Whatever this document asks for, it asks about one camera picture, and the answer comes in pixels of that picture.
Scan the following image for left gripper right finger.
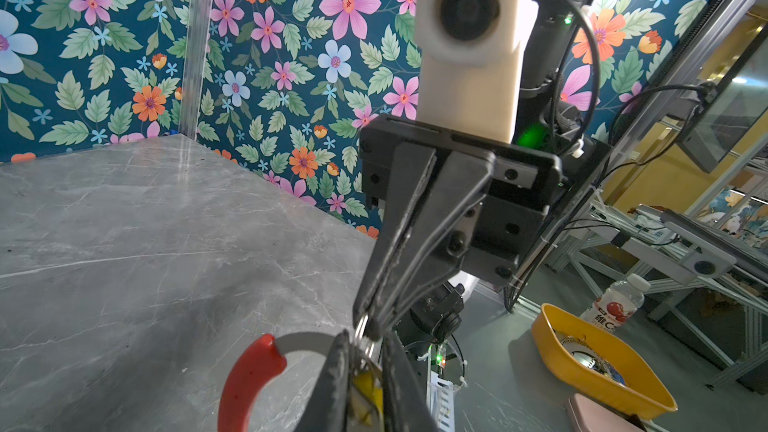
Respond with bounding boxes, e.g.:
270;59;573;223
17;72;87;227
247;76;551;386
381;331;439;432

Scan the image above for keyring with coloured keys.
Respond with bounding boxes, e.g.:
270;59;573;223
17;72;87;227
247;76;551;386
215;328;383;431

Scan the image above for pink phone on desk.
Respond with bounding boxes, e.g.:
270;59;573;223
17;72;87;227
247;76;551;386
566;394;642;432

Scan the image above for plastic water bottle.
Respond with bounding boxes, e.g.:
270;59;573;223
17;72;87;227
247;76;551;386
580;274;651;334

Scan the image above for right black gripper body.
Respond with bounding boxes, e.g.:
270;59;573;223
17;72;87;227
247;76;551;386
360;116;562;286

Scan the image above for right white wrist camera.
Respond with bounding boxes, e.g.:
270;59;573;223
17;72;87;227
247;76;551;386
415;0;538;144

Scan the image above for yellow plastic bin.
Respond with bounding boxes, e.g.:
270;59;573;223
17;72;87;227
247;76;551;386
531;304;678;421

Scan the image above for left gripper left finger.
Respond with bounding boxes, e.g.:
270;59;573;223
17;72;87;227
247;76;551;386
295;330;351;432

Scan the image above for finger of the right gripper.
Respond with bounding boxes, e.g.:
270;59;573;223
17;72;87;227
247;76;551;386
352;142;436;325
362;152;493;341

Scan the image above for wall monitor screen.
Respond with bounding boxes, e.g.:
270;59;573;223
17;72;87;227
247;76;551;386
677;29;767;173

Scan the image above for right camera cable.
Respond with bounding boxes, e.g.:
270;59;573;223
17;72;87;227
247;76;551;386
539;0;602;157

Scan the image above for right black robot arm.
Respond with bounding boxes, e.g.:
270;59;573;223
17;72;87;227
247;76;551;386
353;0;608;341

